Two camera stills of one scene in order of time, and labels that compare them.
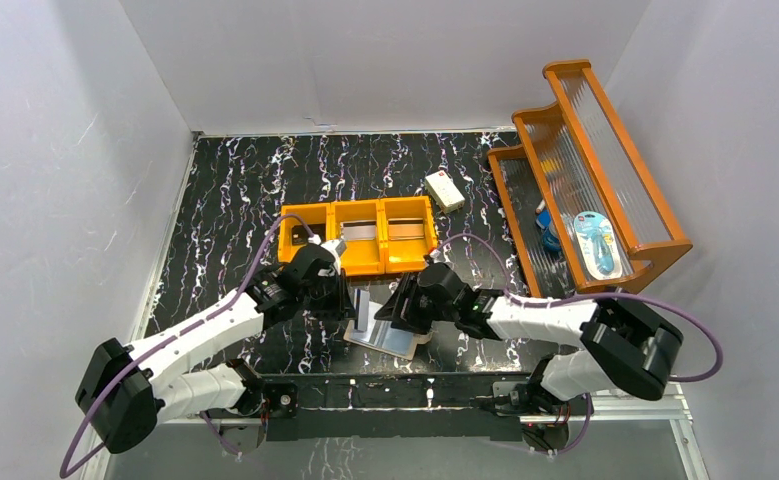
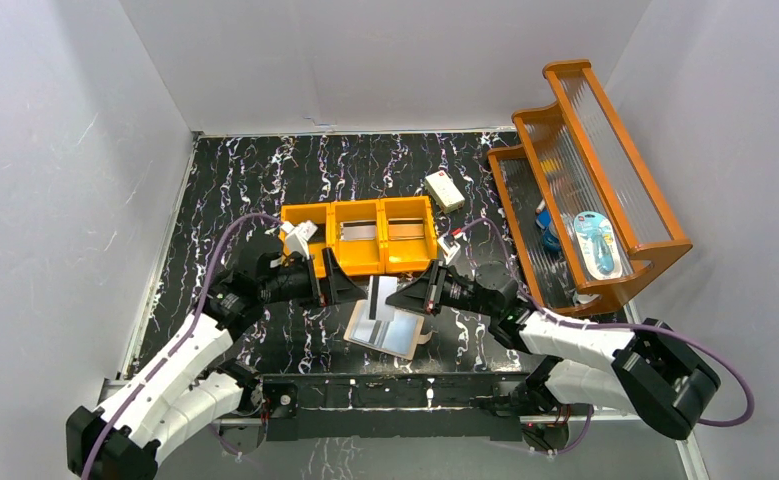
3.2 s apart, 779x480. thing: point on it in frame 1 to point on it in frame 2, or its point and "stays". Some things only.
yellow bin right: x=409 y=233 stays
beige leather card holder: x=382 y=336 stays
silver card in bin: x=406 y=228 stays
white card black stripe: x=361 y=299 to x=381 y=287
